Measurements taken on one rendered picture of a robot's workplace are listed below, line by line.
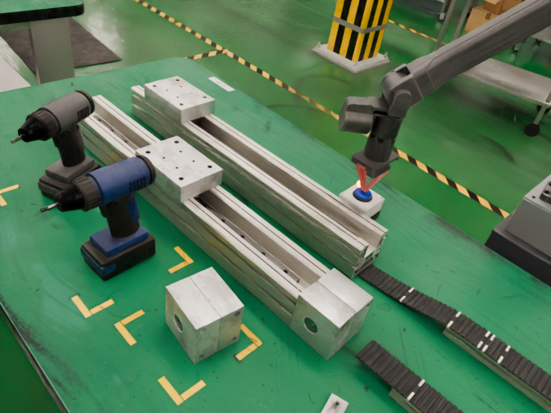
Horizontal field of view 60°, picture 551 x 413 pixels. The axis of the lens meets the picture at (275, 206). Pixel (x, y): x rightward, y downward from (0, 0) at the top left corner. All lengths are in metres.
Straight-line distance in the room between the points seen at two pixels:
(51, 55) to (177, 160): 1.46
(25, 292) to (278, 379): 0.47
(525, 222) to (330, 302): 0.63
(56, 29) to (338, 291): 1.86
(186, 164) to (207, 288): 0.32
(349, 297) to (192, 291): 0.27
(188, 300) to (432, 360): 0.45
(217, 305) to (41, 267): 0.37
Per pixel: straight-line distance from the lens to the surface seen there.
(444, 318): 0.98
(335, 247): 1.00
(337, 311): 0.82
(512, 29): 1.02
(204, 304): 0.79
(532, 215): 1.29
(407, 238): 1.16
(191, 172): 1.01
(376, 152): 1.04
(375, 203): 1.13
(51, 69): 2.44
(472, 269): 1.17
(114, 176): 0.84
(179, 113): 1.24
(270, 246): 0.95
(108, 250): 0.92
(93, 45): 3.95
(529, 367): 1.00
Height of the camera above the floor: 1.49
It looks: 39 degrees down
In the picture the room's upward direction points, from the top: 11 degrees clockwise
